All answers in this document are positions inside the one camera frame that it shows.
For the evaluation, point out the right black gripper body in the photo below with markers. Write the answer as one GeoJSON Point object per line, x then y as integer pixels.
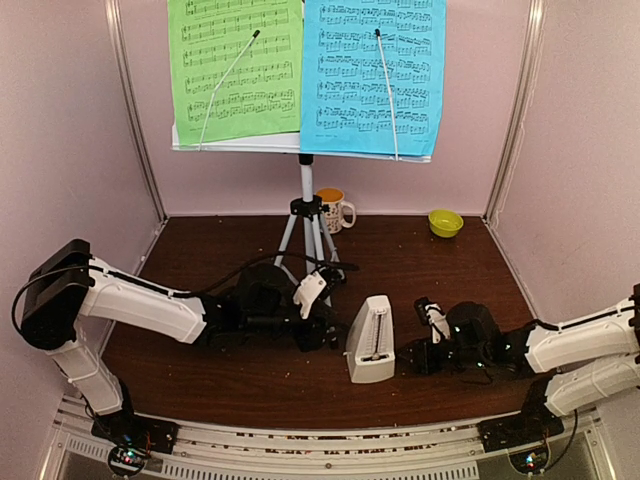
{"type": "Point", "coordinates": [432, 366]}

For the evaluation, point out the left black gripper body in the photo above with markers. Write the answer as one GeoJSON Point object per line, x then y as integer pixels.
{"type": "Point", "coordinates": [308, 341]}

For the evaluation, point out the white metronome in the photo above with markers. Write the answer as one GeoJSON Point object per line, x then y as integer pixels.
{"type": "Point", "coordinates": [370, 352]}

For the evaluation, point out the light blue music stand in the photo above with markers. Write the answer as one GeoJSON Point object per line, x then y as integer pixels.
{"type": "Point", "coordinates": [339, 78]}

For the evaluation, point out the blue paper sheet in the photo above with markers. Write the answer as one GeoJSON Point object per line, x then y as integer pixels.
{"type": "Point", "coordinates": [373, 77]}

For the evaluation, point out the green sheet music page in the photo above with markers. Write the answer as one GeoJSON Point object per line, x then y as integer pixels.
{"type": "Point", "coordinates": [236, 69]}

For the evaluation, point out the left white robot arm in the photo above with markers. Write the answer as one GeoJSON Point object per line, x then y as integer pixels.
{"type": "Point", "coordinates": [258, 297]}

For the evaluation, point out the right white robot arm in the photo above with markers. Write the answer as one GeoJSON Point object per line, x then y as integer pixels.
{"type": "Point", "coordinates": [571, 363]}

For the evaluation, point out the patterned mug with orange inside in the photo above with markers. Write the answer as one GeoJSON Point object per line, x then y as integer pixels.
{"type": "Point", "coordinates": [339, 213]}

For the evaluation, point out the small green bowl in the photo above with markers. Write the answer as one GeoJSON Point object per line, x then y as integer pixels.
{"type": "Point", "coordinates": [445, 223]}

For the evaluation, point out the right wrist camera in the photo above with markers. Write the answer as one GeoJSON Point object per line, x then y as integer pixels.
{"type": "Point", "coordinates": [431, 315]}

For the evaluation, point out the front aluminium rail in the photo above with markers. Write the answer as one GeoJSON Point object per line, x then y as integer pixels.
{"type": "Point", "coordinates": [451, 450]}

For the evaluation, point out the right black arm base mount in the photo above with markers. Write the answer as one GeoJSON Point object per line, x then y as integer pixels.
{"type": "Point", "coordinates": [533, 423]}

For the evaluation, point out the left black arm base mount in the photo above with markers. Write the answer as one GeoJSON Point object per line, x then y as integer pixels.
{"type": "Point", "coordinates": [136, 436]}

